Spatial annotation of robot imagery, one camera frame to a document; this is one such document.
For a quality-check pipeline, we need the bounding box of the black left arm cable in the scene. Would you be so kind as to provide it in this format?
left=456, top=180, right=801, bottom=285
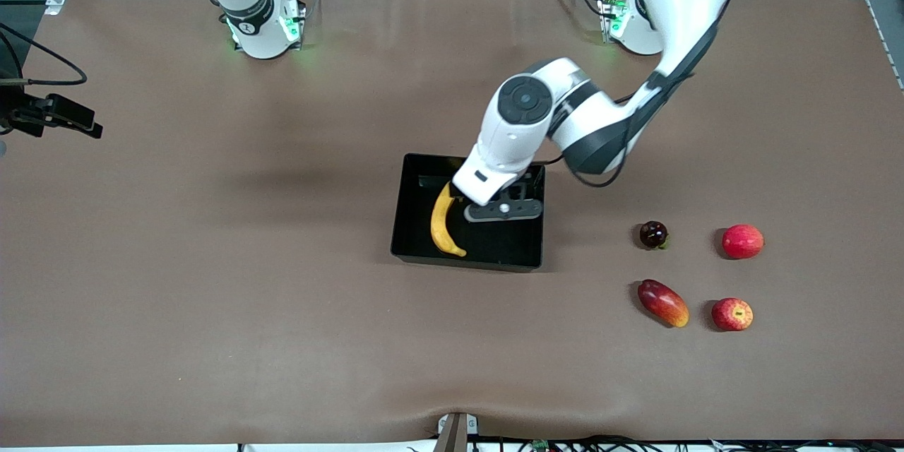
left=540, top=0, right=732, bottom=189

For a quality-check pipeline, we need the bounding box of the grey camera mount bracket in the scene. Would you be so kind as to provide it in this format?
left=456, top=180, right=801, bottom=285
left=433, top=412, right=480, bottom=452

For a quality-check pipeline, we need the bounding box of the brown table mat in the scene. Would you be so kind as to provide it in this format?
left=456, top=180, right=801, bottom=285
left=0, top=0, right=904, bottom=447

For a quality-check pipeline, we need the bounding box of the small red yellow apple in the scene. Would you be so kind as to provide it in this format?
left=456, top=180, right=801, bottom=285
left=711, top=297, right=754, bottom=332

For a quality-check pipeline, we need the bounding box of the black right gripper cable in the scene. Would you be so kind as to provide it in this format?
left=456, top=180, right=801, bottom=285
left=0, top=21, right=88, bottom=85

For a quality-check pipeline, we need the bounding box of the red orange mango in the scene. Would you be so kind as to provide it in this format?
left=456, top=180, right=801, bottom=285
left=637, top=279, right=690, bottom=328

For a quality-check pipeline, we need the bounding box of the yellow banana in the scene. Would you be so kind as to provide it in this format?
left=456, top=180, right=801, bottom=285
left=431, top=182, right=468, bottom=258

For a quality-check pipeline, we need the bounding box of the plain red apple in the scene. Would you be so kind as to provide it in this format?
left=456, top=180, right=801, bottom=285
left=721, top=224, right=766, bottom=260

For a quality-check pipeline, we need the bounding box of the black rectangular tray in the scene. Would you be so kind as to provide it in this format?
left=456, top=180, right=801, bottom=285
left=390, top=153, right=547, bottom=273

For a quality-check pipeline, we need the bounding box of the dark purple mangosteen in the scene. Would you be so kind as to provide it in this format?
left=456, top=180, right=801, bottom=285
left=639, top=220, right=670, bottom=251

